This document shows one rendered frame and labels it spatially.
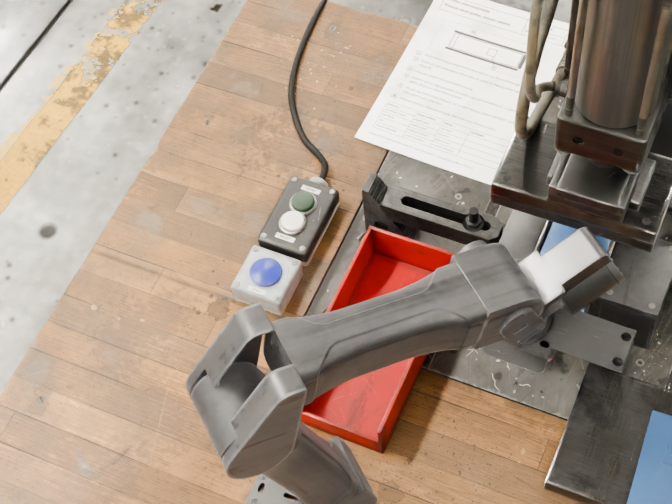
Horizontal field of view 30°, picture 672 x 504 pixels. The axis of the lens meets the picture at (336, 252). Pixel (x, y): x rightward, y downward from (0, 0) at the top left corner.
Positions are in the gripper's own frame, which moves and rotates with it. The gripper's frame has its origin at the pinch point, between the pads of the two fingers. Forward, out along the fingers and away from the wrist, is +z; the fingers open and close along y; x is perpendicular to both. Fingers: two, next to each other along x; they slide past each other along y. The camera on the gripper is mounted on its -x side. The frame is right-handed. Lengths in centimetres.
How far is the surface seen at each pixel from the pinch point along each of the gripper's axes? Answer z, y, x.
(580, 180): -6.5, 14.8, -0.1
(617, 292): 10.8, 5.7, -6.6
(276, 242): 13.6, -2.1, 34.9
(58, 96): 129, 10, 134
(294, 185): 17.8, 5.5, 36.5
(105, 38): 138, 27, 132
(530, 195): -3.3, 12.0, 4.6
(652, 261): 13.4, 10.5, -9.1
